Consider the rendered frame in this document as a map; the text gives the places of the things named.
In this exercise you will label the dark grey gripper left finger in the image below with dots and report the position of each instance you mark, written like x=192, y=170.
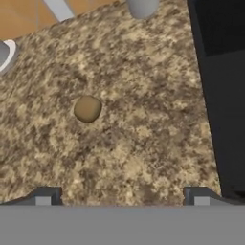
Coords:
x=48, y=195

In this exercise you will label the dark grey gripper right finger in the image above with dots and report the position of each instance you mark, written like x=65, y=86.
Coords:
x=198, y=195

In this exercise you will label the brown kiwi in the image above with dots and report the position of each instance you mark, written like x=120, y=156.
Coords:
x=87, y=109

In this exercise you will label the white rimmed grey bowl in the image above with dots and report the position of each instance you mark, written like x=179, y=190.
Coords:
x=5, y=55

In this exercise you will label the wooden cupboard door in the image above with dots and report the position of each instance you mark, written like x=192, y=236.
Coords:
x=22, y=16

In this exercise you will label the grey cylindrical container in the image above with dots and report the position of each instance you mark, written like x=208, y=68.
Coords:
x=143, y=7

